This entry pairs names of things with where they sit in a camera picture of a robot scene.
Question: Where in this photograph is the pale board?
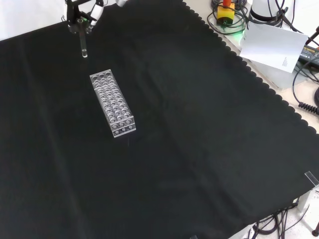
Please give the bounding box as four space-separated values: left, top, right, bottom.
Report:
239 21 310 74

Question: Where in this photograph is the black cable bundle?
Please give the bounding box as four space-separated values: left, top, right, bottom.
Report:
249 206 319 239

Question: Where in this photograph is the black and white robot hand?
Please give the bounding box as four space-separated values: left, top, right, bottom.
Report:
62 0 105 34

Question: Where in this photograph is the black power adapter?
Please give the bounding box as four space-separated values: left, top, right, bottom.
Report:
297 44 319 66

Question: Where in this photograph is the black coiled cable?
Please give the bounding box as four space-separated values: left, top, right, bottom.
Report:
298 86 319 115

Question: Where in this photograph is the black bench cloth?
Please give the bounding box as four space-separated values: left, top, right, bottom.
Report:
0 0 319 239

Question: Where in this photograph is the yellow stop button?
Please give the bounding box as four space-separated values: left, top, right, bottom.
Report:
215 0 236 27

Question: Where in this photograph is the clear glass test tube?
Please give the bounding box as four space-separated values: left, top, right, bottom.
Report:
78 18 89 59

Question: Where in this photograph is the clear plastic test tube rack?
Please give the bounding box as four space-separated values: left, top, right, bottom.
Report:
89 69 137 138

